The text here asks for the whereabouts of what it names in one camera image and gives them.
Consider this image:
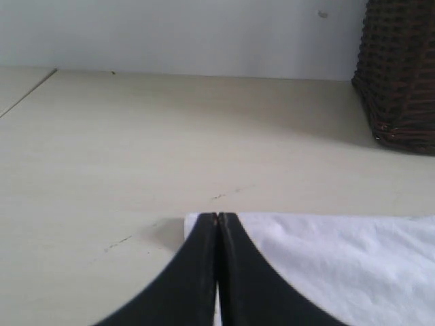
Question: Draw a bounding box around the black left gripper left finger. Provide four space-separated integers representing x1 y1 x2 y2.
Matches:
97 213 218 326

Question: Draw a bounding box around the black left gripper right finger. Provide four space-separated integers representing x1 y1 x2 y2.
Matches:
216 213 344 326

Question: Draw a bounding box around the white t-shirt red lettering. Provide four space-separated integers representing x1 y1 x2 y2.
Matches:
184 212 435 326

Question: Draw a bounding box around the dark brown wicker basket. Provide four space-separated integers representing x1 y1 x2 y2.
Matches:
351 0 434 155

